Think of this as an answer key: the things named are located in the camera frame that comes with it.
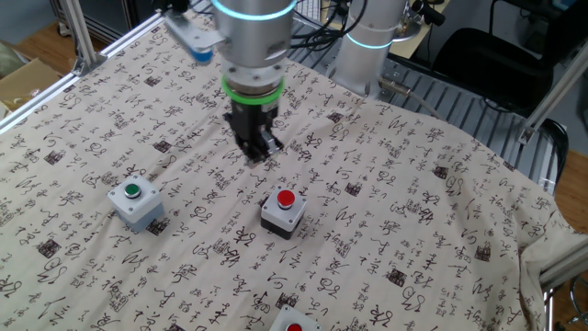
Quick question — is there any green flange adapter ring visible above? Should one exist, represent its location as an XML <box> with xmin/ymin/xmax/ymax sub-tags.
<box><xmin>220</xmin><ymin>75</ymin><xmax>285</xmax><ymax>106</ymax></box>

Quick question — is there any chrome stool ring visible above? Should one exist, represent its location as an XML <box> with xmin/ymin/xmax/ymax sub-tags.
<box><xmin>567</xmin><ymin>273</ymin><xmax>588</xmax><ymax>325</ymax></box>

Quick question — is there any black camera cable plug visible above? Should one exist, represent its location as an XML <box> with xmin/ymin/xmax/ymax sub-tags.
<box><xmin>153</xmin><ymin>0</ymin><xmax>192</xmax><ymax>15</ymax></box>

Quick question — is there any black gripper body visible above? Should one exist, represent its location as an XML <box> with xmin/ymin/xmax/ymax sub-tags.
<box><xmin>229</xmin><ymin>101</ymin><xmax>278</xmax><ymax>146</ymax></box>

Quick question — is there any olive green bag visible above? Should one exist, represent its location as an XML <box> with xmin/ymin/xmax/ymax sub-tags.
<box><xmin>0</xmin><ymin>40</ymin><xmax>28</xmax><ymax>79</ymax></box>

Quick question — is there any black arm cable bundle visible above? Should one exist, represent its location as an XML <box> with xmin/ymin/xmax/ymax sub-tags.
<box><xmin>287</xmin><ymin>0</ymin><xmax>368</xmax><ymax>54</ymax></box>

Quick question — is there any aluminium table edge rail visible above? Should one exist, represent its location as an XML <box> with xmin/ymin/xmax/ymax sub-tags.
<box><xmin>539</xmin><ymin>245</ymin><xmax>588</xmax><ymax>331</ymax></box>
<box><xmin>0</xmin><ymin>0</ymin><xmax>183</xmax><ymax>134</ymax></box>

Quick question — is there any dark equipment rack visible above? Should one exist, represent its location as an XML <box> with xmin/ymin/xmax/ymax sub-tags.
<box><xmin>50</xmin><ymin>0</ymin><xmax>180</xmax><ymax>45</ymax></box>

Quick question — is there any beige calligraphy print tablecloth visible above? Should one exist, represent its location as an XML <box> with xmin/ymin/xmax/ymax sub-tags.
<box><xmin>0</xmin><ymin>6</ymin><xmax>588</xmax><ymax>331</ymax></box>

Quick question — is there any beige desk board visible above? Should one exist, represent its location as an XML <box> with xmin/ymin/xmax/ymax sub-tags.
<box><xmin>390</xmin><ymin>0</ymin><xmax>454</xmax><ymax>61</ymax></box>

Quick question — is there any red mushroom button black-base box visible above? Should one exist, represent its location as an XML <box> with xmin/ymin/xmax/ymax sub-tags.
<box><xmin>260</xmin><ymin>185</ymin><xmax>308</xmax><ymax>241</ymax></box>

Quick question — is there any silver wrist camera blue end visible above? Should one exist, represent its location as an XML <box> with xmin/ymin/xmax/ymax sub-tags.
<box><xmin>163</xmin><ymin>9</ymin><xmax>226</xmax><ymax>63</ymax></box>

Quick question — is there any red button grey-base box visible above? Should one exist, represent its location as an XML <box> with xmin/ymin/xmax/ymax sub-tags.
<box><xmin>268</xmin><ymin>303</ymin><xmax>323</xmax><ymax>331</ymax></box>

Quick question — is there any green button white box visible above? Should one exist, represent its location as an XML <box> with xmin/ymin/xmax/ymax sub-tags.
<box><xmin>107</xmin><ymin>173</ymin><xmax>165</xmax><ymax>234</ymax></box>

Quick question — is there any black cable loop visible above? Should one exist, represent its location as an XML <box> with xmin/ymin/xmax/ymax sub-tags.
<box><xmin>527</xmin><ymin>117</ymin><xmax>571</xmax><ymax>188</ymax></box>

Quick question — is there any grey cable metal connector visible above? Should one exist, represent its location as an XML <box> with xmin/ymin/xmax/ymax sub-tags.
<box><xmin>377</xmin><ymin>76</ymin><xmax>445</xmax><ymax>121</ymax></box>

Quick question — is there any black office chair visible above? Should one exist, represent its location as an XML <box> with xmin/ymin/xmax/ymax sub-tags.
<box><xmin>431</xmin><ymin>27</ymin><xmax>557</xmax><ymax>114</ymax></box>

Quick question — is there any brown cardboard box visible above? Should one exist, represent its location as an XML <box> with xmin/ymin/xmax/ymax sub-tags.
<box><xmin>0</xmin><ymin>57</ymin><xmax>63</xmax><ymax>111</ymax></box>

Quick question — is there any black webcam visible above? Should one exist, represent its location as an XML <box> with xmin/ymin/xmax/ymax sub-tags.
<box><xmin>411</xmin><ymin>0</ymin><xmax>447</xmax><ymax>28</ymax></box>

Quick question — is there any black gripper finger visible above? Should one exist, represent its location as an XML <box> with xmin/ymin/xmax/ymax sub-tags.
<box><xmin>223</xmin><ymin>113</ymin><xmax>254</xmax><ymax>166</ymax></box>
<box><xmin>252</xmin><ymin>128</ymin><xmax>285</xmax><ymax>163</ymax></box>

